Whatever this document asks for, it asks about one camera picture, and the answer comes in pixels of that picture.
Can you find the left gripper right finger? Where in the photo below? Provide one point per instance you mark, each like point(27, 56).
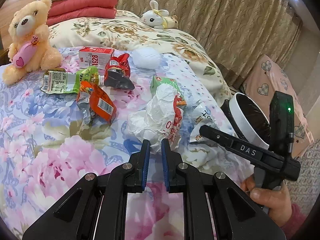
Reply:
point(165, 150)

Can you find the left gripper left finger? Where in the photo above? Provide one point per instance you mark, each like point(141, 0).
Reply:
point(145, 155)

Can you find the white plastic bag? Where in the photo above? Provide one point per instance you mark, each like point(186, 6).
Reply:
point(161, 119)

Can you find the white printed snack bag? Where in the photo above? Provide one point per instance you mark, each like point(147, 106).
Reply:
point(201, 116)

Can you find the orange foil snack wrapper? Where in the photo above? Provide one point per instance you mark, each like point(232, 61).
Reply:
point(94, 102)

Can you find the pink sleeve forearm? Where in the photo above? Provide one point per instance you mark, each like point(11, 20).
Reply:
point(295, 222)

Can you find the white round trash bin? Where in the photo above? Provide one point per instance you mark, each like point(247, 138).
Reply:
point(248, 120)

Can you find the person right hand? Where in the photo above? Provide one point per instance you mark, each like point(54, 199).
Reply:
point(278, 202)

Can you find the red black snack wrapper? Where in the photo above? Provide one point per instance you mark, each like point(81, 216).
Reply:
point(118, 72)

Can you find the white foam ball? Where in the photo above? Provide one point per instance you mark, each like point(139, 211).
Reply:
point(146, 58)

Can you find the pink blue floral blanket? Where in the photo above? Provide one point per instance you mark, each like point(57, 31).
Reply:
point(46, 148)

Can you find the red white milk carton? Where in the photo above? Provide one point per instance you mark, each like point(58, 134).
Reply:
point(95, 56)

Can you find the green snack pouch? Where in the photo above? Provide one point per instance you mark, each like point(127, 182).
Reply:
point(58, 81)

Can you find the beige floral quilt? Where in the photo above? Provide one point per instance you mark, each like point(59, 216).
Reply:
point(127, 32)

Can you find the small brown plush bear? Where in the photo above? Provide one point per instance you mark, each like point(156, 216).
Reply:
point(170, 22)

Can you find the white plush rabbit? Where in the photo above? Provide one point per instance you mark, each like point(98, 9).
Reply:
point(155, 18)

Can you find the beige patterned curtain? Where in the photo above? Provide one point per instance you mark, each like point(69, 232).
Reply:
point(234, 33)

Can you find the peach teddy bear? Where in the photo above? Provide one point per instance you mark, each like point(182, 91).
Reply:
point(30, 49)

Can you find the red folded blanket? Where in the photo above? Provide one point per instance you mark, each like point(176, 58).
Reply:
point(69, 9)

